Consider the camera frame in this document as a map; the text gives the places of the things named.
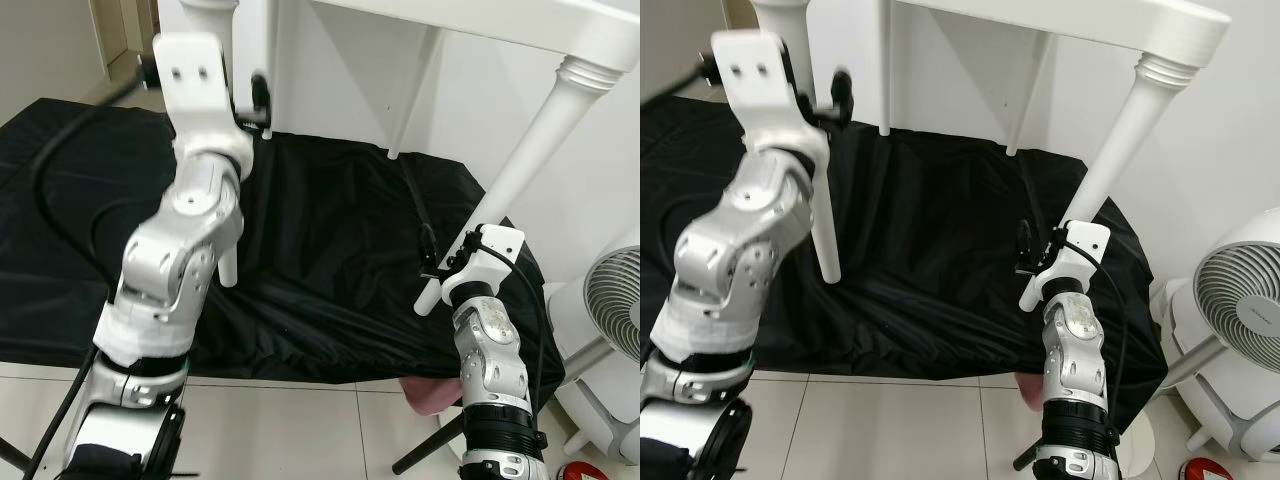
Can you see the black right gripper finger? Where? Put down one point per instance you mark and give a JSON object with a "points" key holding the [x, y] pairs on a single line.
{"points": [[428, 245], [1024, 240]]}

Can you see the black table cloth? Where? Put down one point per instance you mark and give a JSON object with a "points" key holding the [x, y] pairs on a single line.
{"points": [[930, 250], [340, 250]]}

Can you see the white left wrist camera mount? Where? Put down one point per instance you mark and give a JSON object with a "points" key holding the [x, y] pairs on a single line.
{"points": [[190, 80], [760, 85]]}

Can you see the pink stool seat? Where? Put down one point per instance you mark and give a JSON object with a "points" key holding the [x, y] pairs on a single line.
{"points": [[430, 395], [1030, 390]]}

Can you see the red round floor object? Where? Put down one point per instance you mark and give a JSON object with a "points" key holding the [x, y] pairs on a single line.
{"points": [[582, 472], [1212, 472]]}

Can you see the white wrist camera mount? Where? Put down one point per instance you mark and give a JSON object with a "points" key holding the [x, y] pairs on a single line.
{"points": [[1085, 248], [190, 80], [495, 250], [760, 85]]}

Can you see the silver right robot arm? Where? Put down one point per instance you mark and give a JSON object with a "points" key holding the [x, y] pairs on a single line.
{"points": [[490, 360], [1075, 360]]}

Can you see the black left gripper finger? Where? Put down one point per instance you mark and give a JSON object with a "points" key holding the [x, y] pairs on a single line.
{"points": [[843, 98], [261, 100]]}

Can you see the black table leg bar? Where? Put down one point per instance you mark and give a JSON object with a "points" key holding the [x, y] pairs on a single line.
{"points": [[425, 448], [12, 455], [1025, 458]]}

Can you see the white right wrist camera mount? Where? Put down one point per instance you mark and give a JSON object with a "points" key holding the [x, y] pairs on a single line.
{"points": [[1085, 248], [495, 250]]}

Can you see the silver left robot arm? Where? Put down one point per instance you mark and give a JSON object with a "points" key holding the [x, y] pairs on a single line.
{"points": [[175, 250], [730, 260]]}

